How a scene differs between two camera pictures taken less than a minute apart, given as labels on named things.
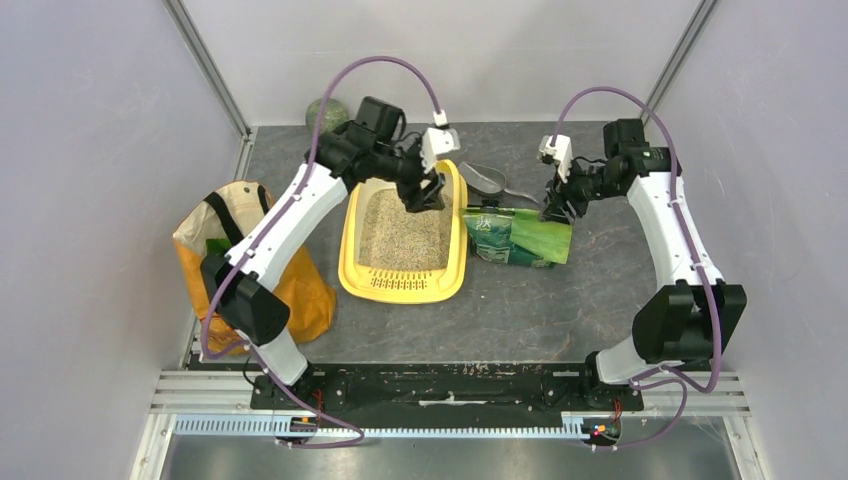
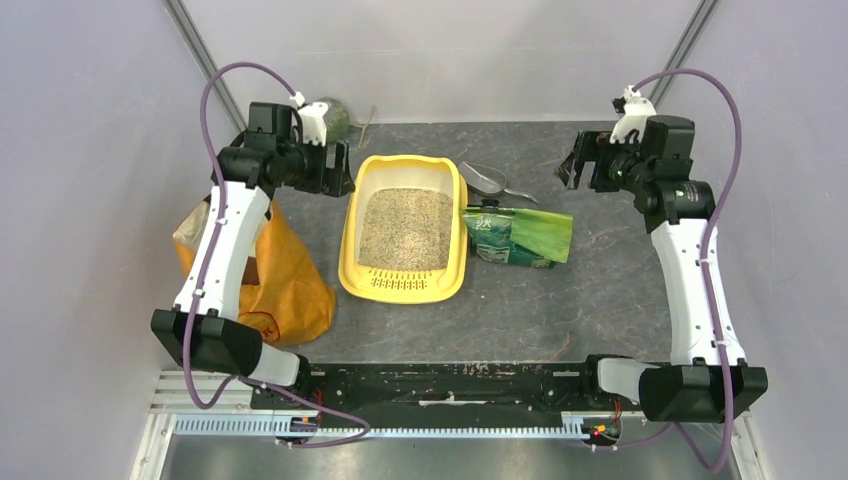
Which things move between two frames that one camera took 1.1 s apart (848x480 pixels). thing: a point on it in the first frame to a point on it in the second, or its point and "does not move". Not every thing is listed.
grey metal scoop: x=483 y=181 does not move
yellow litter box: x=390 y=254 does not move
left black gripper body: x=409 y=188 to x=315 y=177
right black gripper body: x=575 y=190 to x=596 y=146
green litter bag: x=518 y=237 does not move
